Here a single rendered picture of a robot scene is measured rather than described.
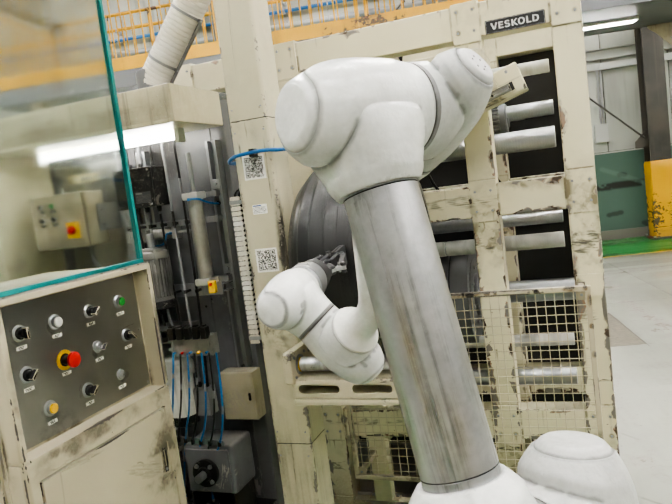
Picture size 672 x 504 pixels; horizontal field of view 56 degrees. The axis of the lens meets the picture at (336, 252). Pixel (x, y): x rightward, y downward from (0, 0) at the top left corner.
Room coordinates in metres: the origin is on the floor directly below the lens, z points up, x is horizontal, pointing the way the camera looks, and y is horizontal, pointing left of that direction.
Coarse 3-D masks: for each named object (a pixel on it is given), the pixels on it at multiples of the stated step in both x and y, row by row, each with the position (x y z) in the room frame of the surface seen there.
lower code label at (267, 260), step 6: (258, 252) 1.98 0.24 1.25; (264, 252) 1.97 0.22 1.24; (270, 252) 1.96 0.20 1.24; (276, 252) 1.96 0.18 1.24; (258, 258) 1.98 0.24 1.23; (264, 258) 1.97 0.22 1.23; (270, 258) 1.97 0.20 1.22; (276, 258) 1.96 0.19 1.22; (258, 264) 1.98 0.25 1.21; (264, 264) 1.97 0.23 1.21; (270, 264) 1.97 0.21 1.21; (276, 264) 1.96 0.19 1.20; (258, 270) 1.98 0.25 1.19; (264, 270) 1.98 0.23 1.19; (270, 270) 1.97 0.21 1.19; (276, 270) 1.96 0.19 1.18
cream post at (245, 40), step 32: (224, 0) 1.98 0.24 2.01; (256, 0) 1.99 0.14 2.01; (224, 32) 1.98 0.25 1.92; (256, 32) 1.96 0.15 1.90; (224, 64) 1.99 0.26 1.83; (256, 64) 1.95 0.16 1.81; (256, 96) 1.96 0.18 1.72; (256, 128) 1.96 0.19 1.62; (288, 160) 2.06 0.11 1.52; (256, 192) 1.97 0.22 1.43; (288, 192) 2.03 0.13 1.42; (256, 224) 1.98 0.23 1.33; (288, 224) 2.00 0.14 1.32; (256, 288) 1.99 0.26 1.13; (288, 416) 1.97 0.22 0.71; (320, 416) 2.04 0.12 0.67; (288, 448) 1.98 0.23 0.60; (320, 448) 2.01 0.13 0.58; (288, 480) 1.98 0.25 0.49; (320, 480) 1.98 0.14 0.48
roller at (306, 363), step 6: (384, 354) 1.79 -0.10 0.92; (300, 360) 1.87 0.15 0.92; (306, 360) 1.86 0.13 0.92; (312, 360) 1.85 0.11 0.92; (318, 360) 1.85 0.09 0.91; (384, 360) 1.77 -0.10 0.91; (300, 366) 1.86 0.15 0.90; (306, 366) 1.86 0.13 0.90; (312, 366) 1.85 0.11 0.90; (318, 366) 1.84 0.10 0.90; (324, 366) 1.83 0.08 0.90; (384, 366) 1.77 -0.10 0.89
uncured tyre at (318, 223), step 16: (304, 192) 1.80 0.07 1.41; (320, 192) 1.77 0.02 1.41; (304, 208) 1.75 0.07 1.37; (320, 208) 1.73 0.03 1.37; (336, 208) 1.71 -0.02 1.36; (304, 224) 1.72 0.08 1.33; (320, 224) 1.70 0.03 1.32; (336, 224) 1.68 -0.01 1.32; (288, 240) 1.77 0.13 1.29; (304, 240) 1.71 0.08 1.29; (320, 240) 1.69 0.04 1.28; (336, 240) 1.67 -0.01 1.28; (352, 240) 1.65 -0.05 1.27; (288, 256) 1.76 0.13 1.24; (304, 256) 1.70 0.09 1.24; (352, 256) 1.65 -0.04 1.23; (336, 272) 1.66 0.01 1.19; (352, 272) 1.64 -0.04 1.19; (336, 288) 1.66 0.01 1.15; (352, 288) 1.65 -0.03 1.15; (336, 304) 1.68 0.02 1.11; (352, 304) 1.66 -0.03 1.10; (384, 352) 1.78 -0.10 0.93
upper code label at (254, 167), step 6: (246, 156) 1.98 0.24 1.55; (258, 156) 1.96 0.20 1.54; (246, 162) 1.98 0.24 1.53; (252, 162) 1.97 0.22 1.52; (258, 162) 1.96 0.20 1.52; (264, 162) 1.96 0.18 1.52; (246, 168) 1.98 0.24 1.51; (252, 168) 1.97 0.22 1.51; (258, 168) 1.96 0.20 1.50; (264, 168) 1.96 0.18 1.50; (246, 174) 1.98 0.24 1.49; (252, 174) 1.97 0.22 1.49; (258, 174) 1.97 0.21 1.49; (264, 174) 1.96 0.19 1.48; (246, 180) 1.98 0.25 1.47
